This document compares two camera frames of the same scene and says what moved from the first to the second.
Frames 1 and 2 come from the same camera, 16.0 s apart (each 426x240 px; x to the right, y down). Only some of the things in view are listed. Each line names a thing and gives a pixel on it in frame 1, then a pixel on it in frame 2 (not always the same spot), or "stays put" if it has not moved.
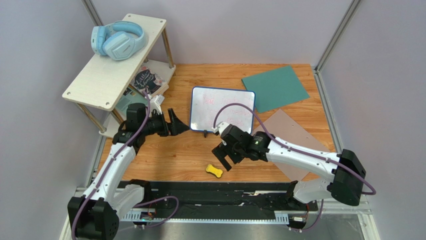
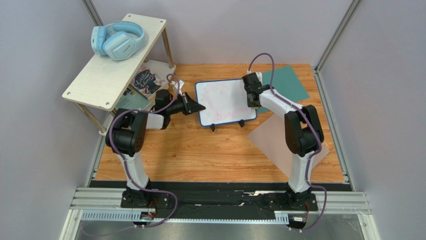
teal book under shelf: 129,96 stays put
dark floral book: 146,80 stays put
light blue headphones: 117,40 stays put
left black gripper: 177,126 -> 190,106
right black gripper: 227,152 -> 252,99
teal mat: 276,88 stays put
